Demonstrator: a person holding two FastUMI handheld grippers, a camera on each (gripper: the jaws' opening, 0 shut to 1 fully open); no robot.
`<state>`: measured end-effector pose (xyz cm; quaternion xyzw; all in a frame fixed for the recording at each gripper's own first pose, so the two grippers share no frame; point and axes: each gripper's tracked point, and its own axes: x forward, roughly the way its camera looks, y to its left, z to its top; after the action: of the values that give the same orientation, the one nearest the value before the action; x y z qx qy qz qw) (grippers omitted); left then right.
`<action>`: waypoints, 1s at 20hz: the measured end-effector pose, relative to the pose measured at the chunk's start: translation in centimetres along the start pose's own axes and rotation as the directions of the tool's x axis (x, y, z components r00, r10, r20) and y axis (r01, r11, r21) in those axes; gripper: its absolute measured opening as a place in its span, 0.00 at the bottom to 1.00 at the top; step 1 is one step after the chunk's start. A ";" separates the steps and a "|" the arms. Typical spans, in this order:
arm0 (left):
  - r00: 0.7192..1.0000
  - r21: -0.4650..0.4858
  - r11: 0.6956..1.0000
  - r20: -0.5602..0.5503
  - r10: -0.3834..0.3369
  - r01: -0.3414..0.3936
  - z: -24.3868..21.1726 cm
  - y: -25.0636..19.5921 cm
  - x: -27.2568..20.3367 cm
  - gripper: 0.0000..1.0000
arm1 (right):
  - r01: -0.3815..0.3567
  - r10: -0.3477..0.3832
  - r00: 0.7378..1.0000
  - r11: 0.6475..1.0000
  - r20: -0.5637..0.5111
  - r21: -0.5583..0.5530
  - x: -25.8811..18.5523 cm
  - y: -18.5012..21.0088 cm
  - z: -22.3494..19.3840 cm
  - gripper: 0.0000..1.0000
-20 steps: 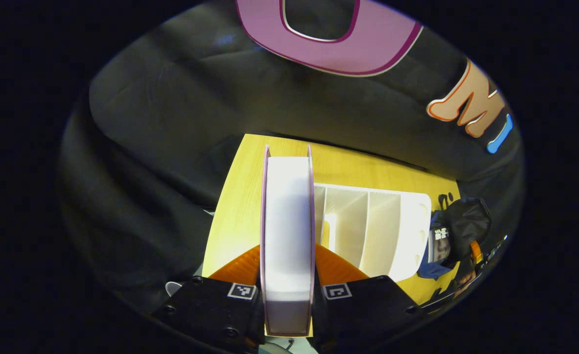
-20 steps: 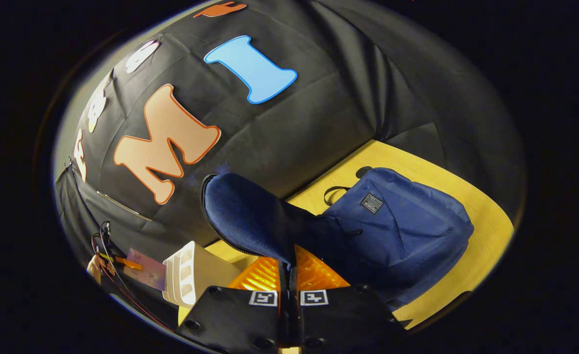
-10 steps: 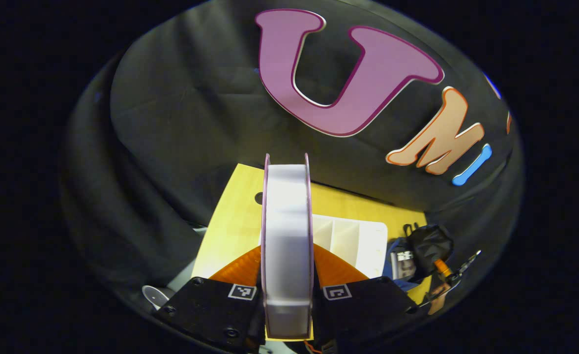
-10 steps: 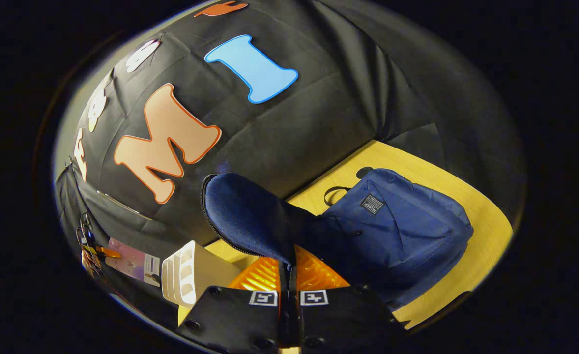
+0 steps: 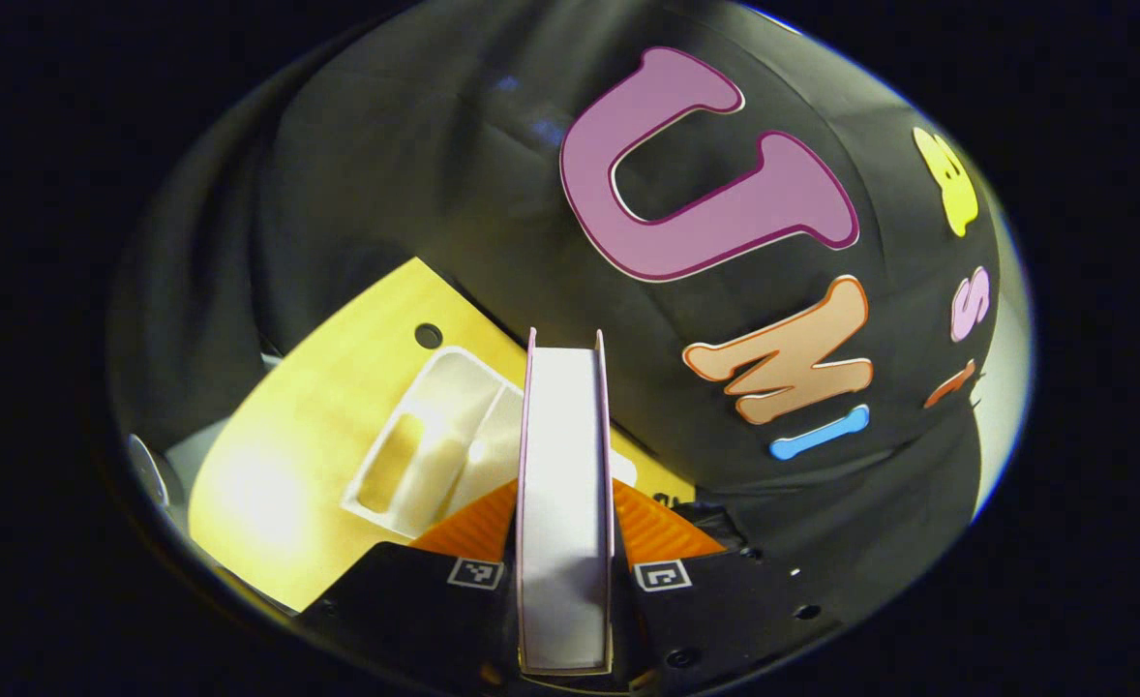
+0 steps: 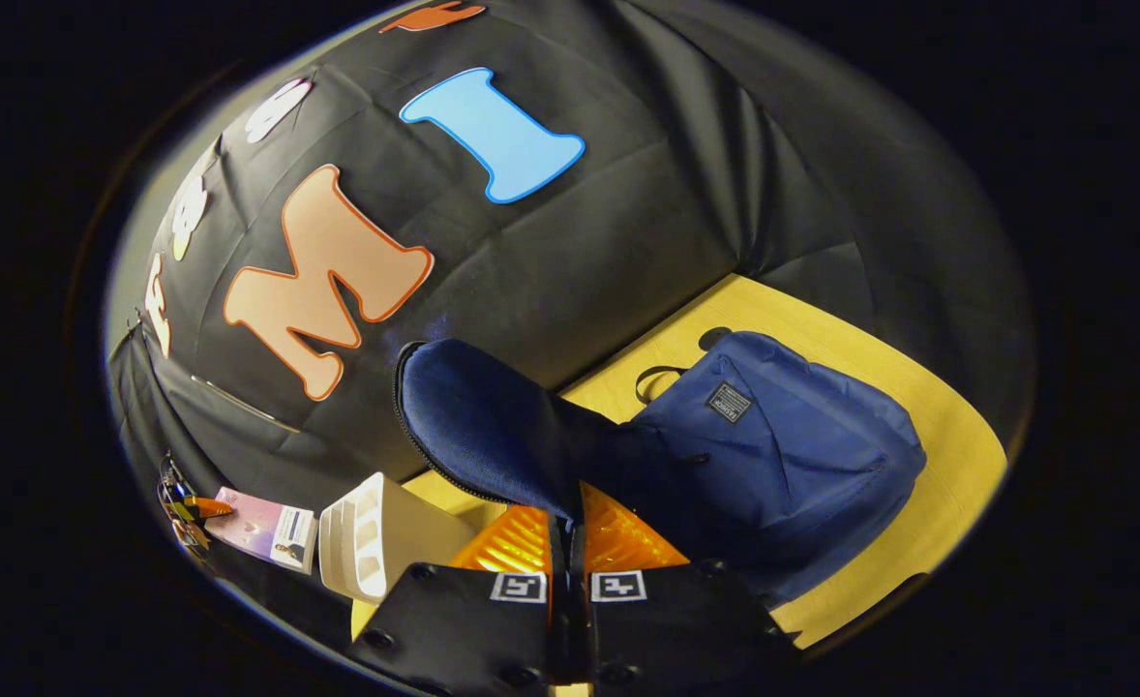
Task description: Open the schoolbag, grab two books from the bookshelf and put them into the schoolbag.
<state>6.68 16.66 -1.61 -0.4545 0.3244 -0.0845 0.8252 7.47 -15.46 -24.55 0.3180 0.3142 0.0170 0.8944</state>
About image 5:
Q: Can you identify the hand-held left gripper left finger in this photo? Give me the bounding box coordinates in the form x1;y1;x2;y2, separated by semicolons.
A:
299;479;523;693

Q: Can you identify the pink cover book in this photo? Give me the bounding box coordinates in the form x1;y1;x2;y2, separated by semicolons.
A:
515;327;617;677

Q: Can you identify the white bookshelf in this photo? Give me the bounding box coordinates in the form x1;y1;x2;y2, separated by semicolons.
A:
341;347;639;538

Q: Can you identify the black backdrop cloth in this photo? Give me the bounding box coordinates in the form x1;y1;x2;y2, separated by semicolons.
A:
110;0;1006;621

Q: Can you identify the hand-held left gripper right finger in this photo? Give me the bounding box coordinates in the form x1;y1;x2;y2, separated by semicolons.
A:
612;479;842;693

